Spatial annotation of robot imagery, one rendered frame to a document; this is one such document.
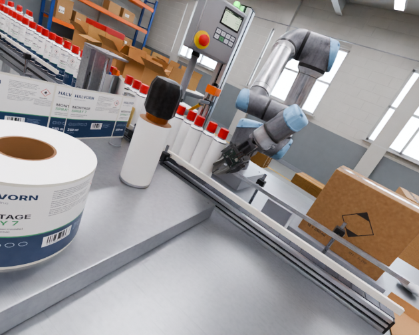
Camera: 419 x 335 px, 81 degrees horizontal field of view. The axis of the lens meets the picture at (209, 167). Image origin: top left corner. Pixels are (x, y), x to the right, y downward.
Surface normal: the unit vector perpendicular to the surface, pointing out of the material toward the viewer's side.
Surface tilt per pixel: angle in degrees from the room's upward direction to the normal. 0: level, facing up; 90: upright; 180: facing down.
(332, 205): 90
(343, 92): 90
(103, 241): 0
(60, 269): 0
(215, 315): 0
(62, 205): 90
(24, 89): 90
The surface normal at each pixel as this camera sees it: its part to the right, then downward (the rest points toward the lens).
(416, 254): -0.56, 0.06
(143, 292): 0.39, -0.86
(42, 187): 0.64, 0.51
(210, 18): 0.35, 0.47
